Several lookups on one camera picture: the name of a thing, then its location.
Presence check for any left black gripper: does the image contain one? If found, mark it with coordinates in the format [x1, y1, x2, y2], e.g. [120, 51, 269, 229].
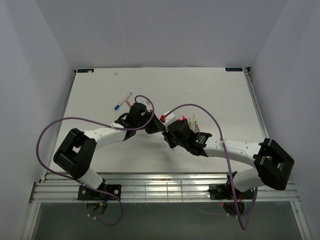
[135, 109, 166, 134]

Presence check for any yellow highlighter pen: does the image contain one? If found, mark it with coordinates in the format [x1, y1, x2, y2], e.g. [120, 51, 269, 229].
[188, 118, 193, 130]

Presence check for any thin yellow pen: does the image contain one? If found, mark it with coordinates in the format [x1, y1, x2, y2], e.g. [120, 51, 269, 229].
[192, 114, 197, 133]

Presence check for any white marker blue cap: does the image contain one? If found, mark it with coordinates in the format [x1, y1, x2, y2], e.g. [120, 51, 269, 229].
[114, 92, 132, 111]

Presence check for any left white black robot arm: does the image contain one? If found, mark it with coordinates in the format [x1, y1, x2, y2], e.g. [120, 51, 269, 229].
[53, 102, 165, 200]

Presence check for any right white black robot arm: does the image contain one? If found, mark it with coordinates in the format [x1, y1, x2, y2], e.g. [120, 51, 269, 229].
[164, 119, 295, 199]

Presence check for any left blue corner label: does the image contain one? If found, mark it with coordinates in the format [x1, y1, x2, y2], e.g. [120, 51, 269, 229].
[77, 68, 94, 73]

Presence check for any blue corner label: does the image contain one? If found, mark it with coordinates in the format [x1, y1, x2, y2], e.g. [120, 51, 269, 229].
[225, 67, 243, 72]
[77, 68, 94, 73]

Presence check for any right blue corner label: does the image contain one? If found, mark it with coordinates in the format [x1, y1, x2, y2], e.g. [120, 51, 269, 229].
[225, 67, 243, 72]

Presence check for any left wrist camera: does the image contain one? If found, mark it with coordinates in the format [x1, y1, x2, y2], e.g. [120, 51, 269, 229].
[141, 99, 153, 112]

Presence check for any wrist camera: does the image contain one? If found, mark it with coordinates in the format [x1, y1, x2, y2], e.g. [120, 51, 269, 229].
[159, 111, 177, 126]
[141, 99, 153, 112]

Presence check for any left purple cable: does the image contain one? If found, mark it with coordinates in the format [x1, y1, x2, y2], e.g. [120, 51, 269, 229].
[35, 94, 156, 227]

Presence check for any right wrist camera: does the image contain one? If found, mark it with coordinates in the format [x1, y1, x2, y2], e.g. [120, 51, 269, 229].
[159, 111, 177, 126]

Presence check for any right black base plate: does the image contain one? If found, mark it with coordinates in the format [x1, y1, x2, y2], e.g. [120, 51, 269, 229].
[207, 184, 254, 200]

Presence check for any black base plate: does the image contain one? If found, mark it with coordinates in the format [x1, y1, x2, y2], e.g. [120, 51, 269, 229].
[207, 184, 254, 200]
[77, 184, 122, 201]

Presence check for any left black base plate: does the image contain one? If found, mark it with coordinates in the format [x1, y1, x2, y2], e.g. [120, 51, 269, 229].
[77, 184, 122, 201]

